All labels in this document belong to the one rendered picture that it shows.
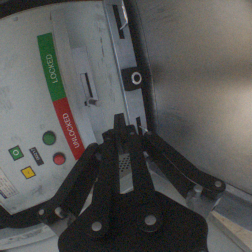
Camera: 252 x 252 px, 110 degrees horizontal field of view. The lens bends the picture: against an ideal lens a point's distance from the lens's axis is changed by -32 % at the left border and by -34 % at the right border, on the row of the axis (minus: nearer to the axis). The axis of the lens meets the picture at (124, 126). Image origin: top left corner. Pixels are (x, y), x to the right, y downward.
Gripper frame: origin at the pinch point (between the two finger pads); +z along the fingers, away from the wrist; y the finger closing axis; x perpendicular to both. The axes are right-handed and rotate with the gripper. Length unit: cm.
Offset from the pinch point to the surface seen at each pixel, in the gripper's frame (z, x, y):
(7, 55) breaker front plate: 6.4, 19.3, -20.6
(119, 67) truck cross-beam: 18.1, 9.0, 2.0
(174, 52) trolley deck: 11.6, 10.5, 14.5
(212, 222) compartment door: -4.6, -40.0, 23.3
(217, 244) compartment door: -13.2, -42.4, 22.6
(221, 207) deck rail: -6.4, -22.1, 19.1
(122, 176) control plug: 4.5, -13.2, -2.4
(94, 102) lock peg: 10.0, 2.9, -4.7
